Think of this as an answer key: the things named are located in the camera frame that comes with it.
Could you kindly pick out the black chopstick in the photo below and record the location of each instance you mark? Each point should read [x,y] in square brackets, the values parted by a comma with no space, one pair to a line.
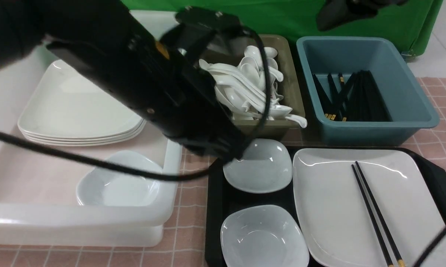
[378,233]
[379,216]

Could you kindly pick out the bottom white stacked plate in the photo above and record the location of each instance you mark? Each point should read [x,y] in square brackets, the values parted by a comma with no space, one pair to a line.
[81,143]

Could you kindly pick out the black serving tray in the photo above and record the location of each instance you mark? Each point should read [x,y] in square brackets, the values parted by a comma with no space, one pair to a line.
[223,200]

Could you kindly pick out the pile of white spoons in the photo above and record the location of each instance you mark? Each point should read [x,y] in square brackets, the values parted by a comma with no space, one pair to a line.
[248,79]

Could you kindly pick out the top white stacked plate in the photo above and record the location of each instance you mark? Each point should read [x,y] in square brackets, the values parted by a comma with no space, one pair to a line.
[67,105]

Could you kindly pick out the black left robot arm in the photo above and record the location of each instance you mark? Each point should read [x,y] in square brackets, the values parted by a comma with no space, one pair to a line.
[23,27]

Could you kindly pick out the olive spoon bin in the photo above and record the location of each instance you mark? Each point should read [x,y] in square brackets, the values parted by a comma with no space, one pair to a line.
[289,87]

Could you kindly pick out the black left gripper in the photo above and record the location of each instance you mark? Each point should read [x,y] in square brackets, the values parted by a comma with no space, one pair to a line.
[157,79]

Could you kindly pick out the blue chopstick bin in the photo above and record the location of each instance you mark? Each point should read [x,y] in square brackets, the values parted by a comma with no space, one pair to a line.
[406,101]

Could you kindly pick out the green backdrop cloth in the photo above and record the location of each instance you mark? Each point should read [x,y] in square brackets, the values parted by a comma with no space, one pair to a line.
[408,26]

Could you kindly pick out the white stacked plate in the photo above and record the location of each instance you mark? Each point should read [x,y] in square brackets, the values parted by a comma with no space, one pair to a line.
[67,105]
[81,143]
[86,142]
[136,129]

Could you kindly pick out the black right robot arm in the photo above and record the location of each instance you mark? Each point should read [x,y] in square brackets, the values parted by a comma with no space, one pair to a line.
[336,13]

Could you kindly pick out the white bowl in bin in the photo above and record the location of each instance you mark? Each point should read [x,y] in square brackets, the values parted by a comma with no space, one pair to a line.
[110,188]

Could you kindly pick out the large white rice plate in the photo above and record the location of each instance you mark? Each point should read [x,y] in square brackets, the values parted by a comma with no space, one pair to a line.
[410,192]

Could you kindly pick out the white ceramic spoon overhanging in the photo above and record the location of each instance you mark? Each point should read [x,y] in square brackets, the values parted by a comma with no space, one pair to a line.
[301,121]

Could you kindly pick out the white bowl tray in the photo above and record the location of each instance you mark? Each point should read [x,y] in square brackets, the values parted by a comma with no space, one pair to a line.
[263,236]
[265,167]

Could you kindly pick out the pile of black chopsticks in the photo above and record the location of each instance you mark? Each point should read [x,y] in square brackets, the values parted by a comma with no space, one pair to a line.
[356,98]

